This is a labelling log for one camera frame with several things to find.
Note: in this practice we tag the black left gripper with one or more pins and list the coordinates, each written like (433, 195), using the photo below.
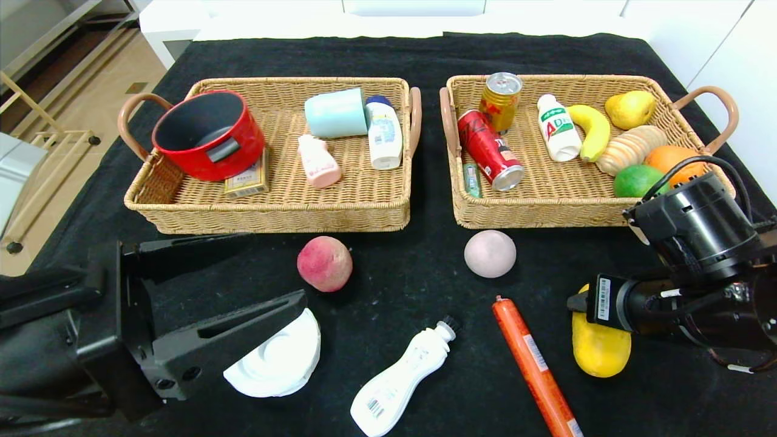
(115, 331)

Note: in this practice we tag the white round bowl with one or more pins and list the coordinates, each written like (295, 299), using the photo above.
(285, 364)

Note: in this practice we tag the pale purple round bun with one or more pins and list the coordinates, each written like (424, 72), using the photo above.
(490, 254)

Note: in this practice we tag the orange red sausage stick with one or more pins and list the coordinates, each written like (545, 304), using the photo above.
(534, 364)

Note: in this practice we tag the yellow mango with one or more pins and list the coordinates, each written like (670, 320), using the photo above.
(601, 355)

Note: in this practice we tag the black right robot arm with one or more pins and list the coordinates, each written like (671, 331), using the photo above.
(698, 237)

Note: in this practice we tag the small yellow box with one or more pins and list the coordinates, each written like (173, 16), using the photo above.
(246, 182)

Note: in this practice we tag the red cooking pot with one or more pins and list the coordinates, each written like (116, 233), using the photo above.
(182, 161)

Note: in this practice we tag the red pink peach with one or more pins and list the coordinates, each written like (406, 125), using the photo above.
(325, 264)

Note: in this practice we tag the pink small bottle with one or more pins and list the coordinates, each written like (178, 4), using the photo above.
(320, 167)

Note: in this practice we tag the white brush cap bottle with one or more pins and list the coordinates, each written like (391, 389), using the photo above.
(394, 382)

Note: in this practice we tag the light blue cup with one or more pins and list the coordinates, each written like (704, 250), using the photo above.
(337, 115)

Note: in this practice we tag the black tablecloth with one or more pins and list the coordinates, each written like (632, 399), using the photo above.
(425, 279)

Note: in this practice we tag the white bottle blue cap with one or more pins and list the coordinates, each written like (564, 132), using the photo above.
(385, 145)

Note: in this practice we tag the grey metal shelf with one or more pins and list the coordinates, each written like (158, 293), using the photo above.
(61, 24)

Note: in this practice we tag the white low cabinet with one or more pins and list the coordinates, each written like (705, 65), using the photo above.
(303, 18)

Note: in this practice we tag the green small tube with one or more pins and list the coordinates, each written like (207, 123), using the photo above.
(472, 182)

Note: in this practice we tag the red cola can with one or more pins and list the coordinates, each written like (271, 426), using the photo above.
(485, 149)

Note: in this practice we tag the gold drink can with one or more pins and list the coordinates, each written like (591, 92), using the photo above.
(499, 112)

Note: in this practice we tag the white milk bottle green label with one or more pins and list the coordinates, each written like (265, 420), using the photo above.
(561, 136)

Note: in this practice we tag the yellow banana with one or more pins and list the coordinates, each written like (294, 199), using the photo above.
(598, 130)

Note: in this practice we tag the green lime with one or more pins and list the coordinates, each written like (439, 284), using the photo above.
(634, 182)

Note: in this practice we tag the striped tan bread roll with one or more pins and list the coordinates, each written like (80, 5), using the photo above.
(628, 152)

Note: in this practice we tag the yellow pear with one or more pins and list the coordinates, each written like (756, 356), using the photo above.
(631, 109)

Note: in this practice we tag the orange fruit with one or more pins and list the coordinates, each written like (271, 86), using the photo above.
(668, 159)

